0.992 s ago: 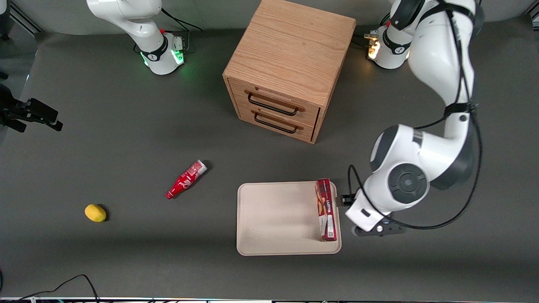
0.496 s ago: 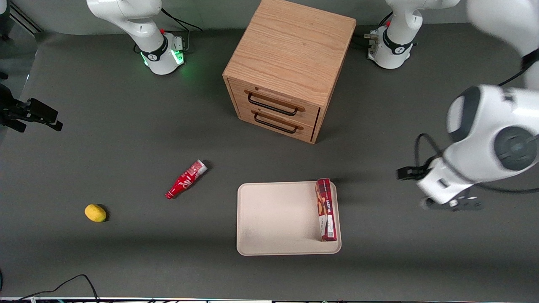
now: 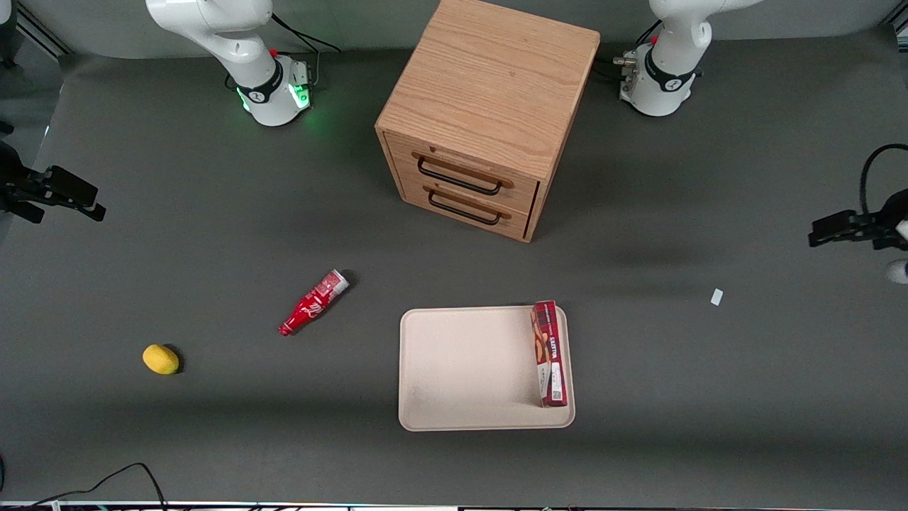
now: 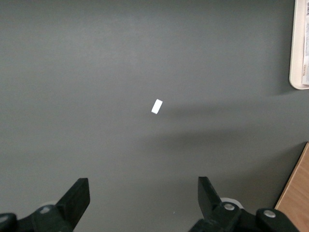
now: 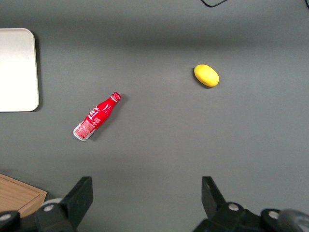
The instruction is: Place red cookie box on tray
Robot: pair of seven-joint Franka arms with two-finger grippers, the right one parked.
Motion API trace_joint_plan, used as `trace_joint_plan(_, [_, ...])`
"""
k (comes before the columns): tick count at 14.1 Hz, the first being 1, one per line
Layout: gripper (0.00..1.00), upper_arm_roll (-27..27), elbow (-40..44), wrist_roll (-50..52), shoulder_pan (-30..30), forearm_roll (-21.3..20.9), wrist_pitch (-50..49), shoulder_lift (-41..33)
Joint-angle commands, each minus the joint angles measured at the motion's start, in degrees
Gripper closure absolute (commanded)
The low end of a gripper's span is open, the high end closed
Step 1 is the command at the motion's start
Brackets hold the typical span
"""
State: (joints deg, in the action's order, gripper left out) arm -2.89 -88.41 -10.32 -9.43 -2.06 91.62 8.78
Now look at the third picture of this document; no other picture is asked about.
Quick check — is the grey table mat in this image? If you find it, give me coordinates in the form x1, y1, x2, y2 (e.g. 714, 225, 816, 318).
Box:
0, 27, 908, 509

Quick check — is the wooden drawer front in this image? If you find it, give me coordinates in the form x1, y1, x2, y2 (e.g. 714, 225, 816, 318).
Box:
384, 132, 540, 211
399, 175, 533, 239

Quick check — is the black right arm base cable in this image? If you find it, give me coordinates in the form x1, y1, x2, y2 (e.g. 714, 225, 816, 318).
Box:
270, 13, 343, 89

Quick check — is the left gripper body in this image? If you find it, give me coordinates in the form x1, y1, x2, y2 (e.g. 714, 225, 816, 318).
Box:
860, 187, 908, 252

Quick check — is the red cookie box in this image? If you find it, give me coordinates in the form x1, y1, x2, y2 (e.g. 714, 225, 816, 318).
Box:
531, 300, 570, 409

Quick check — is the yellow lemon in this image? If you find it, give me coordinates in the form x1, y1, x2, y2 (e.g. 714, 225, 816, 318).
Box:
142, 344, 180, 375

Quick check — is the wooden drawer cabinet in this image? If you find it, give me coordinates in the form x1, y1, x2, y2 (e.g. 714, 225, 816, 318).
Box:
375, 0, 602, 244

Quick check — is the red cola bottle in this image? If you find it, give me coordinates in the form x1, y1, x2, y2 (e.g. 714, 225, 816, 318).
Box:
278, 269, 350, 337

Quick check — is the black table edge cable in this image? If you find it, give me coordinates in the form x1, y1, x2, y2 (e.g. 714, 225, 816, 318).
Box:
20, 462, 168, 511

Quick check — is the black arm base cable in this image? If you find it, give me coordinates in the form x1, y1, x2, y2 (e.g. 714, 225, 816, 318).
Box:
594, 20, 664, 82
270, 13, 343, 89

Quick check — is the beige rectangular tray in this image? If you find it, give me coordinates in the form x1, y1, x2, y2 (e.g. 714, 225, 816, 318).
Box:
398, 304, 576, 432

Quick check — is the aluminium frame rail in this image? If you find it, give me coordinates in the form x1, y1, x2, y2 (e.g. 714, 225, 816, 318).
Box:
13, 0, 73, 59

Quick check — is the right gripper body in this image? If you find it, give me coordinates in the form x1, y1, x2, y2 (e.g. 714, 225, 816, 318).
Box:
0, 141, 48, 225

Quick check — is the black drawer handle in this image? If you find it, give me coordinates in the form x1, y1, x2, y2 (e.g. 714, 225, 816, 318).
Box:
416, 156, 504, 197
427, 189, 503, 227

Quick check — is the black left arm base cable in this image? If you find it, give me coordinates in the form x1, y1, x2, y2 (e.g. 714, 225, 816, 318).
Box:
594, 20, 664, 82

